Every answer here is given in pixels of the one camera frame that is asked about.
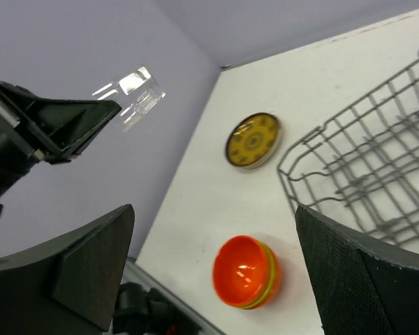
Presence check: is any clear glass cup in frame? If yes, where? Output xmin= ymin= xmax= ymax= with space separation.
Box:
xmin=91 ymin=65 xmax=166 ymax=131

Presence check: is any orange bowl front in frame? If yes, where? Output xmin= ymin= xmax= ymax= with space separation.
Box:
xmin=243 ymin=241 xmax=282 ymax=310

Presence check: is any grey wire dish rack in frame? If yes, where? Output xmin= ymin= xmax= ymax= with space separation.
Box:
xmin=277 ymin=53 xmax=419 ymax=254

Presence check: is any yellow patterned plate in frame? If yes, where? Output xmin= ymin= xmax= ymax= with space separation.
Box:
xmin=225 ymin=112 xmax=283 ymax=170

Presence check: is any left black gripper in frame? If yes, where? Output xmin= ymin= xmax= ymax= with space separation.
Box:
xmin=0 ymin=80 xmax=122 ymax=216

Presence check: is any orange bowl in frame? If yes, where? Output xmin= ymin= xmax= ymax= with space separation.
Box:
xmin=243 ymin=241 xmax=282 ymax=310
xmin=212 ymin=235 xmax=270 ymax=309

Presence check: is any yellow-green bowl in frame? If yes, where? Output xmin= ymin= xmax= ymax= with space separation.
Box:
xmin=242 ymin=241 xmax=277 ymax=310

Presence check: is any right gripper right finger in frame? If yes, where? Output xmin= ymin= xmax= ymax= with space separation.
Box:
xmin=295 ymin=205 xmax=419 ymax=334

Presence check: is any orange bowl back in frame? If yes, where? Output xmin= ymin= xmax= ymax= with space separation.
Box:
xmin=212 ymin=235 xmax=270 ymax=309

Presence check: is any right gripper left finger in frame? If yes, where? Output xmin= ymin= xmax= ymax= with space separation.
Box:
xmin=0 ymin=204 xmax=135 ymax=334

